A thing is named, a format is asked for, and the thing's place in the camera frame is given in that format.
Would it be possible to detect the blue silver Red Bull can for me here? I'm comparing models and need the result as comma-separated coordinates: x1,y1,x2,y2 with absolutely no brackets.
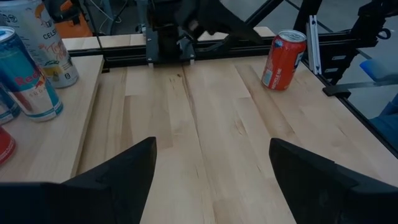
0,26,65,123
0,83,22,126

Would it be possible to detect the person's leg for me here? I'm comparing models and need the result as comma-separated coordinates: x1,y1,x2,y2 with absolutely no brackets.
359,57,398,150

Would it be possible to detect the raised wooden shelf board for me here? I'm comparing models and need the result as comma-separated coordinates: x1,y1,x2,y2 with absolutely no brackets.
0,55,105,184

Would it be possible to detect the silver aluminium bar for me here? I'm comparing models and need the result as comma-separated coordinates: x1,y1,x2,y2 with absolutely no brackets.
305,14,322,75

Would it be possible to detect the orange shop vacuum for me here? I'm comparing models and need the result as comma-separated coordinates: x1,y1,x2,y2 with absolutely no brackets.
46,0,94,40

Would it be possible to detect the red Fanta soda can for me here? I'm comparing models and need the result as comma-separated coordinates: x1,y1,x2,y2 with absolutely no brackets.
261,29,308,92
0,126,17,166

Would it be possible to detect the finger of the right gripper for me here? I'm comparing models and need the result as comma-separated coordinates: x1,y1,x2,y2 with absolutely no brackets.
198,0,265,45
178,8,200,42

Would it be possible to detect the white Celsius Tropical Vibe can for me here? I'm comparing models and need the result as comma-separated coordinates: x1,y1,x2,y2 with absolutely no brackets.
0,0,80,90

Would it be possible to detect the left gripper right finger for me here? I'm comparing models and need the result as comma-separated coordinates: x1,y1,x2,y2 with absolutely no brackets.
268,138,398,224

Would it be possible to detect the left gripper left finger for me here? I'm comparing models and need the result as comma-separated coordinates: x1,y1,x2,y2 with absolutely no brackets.
0,136,158,224

